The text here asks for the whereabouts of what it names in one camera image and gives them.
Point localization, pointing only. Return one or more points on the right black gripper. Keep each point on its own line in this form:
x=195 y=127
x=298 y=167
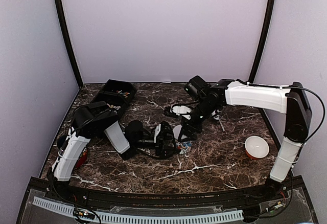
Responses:
x=187 y=124

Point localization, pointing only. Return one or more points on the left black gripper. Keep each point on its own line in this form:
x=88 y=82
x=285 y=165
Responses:
x=160 y=149

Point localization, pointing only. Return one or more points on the silver jar lid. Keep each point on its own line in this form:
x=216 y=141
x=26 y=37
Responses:
x=176 y=131

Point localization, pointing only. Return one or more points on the clear plastic jar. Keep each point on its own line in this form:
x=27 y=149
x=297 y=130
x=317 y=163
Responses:
x=184 y=147

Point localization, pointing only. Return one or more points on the silver metal scoop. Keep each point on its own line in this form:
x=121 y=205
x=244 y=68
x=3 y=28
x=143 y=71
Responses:
x=218 y=118

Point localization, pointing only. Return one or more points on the black bin with small candies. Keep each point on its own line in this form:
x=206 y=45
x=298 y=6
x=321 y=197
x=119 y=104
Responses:
x=116 y=102

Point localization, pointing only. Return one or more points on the black bin with lollipops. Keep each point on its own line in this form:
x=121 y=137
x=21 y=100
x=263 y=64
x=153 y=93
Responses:
x=112 y=86

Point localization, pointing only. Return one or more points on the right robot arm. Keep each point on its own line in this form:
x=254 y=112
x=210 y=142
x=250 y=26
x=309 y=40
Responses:
x=290 y=101

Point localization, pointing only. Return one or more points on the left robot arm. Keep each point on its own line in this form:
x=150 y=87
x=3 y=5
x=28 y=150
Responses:
x=98 y=118

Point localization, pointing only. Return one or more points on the pile of lollipops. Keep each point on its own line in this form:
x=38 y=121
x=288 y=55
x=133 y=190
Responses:
x=123 y=93

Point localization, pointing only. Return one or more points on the orange and white bowl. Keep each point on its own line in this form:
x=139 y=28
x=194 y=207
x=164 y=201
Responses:
x=256 y=147

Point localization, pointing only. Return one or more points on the red floral saucer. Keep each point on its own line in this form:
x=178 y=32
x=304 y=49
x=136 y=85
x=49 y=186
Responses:
x=82 y=158

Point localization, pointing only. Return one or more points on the dark blue mug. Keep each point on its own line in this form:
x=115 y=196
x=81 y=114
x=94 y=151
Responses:
x=62 y=144

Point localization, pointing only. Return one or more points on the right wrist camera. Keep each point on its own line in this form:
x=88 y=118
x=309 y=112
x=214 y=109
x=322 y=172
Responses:
x=189 y=96

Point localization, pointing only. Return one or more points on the white slotted cable duct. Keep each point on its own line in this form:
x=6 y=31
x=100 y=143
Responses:
x=107 y=217

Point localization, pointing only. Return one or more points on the black front rail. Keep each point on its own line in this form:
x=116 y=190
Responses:
x=97 y=199

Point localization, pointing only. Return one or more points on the right black frame post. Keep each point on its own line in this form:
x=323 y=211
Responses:
x=262 y=40

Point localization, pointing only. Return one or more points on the black frame post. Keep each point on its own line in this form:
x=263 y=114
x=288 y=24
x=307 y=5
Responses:
x=67 y=42
x=262 y=40

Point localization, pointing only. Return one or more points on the left black frame post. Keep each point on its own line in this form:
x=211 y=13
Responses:
x=67 y=42

